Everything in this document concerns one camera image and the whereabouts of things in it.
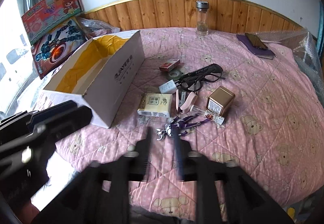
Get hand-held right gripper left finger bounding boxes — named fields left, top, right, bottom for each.
left=33, top=128, right=154, bottom=224

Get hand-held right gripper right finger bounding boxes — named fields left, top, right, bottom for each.
left=173, top=128, right=294, bottom=224

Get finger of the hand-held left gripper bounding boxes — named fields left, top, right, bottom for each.
left=31, top=106, right=93, bottom=141
left=30, top=100, right=78, bottom=124

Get pink stapler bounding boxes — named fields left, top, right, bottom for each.
left=176, top=94, right=198, bottom=114

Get white cardboard box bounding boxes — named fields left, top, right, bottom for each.
left=43, top=29, right=145, bottom=129

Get black eyeglasses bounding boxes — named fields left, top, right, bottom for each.
left=177, top=68, right=226, bottom=95

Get purple action figure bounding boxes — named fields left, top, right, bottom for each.
left=154, top=115, right=207, bottom=142

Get yellow tissue pack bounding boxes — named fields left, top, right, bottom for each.
left=137, top=93, right=173, bottom=119

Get white charger plug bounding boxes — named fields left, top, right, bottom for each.
left=159, top=80, right=178, bottom=94

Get blue robot toy box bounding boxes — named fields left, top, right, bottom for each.
left=30, top=17, right=89, bottom=80

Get gold tin box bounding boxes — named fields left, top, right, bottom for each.
left=206, top=86, right=236, bottom=116

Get green tape roll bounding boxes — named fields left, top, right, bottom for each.
left=166, top=70, right=185, bottom=82

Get pink bear-print blanket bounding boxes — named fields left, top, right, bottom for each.
left=30, top=26, right=324, bottom=224

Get small red box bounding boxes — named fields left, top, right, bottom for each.
left=159, top=59, right=180, bottom=72

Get black pen-shaped tool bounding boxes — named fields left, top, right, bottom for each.
left=180, top=63, right=224, bottom=81

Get red toy box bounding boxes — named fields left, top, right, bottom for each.
left=21, top=0, right=85, bottom=46

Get purple notebook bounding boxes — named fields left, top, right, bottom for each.
left=236, top=34, right=275, bottom=60

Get wooden headboard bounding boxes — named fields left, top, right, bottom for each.
left=82, top=0, right=303, bottom=37

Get glass bottle grey lid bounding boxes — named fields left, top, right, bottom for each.
left=195, top=1, right=209, bottom=36

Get black smartphone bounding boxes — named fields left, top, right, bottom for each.
left=244, top=33, right=269, bottom=51

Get bubble wrap sheet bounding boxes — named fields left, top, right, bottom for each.
left=261, top=27, right=324, bottom=94

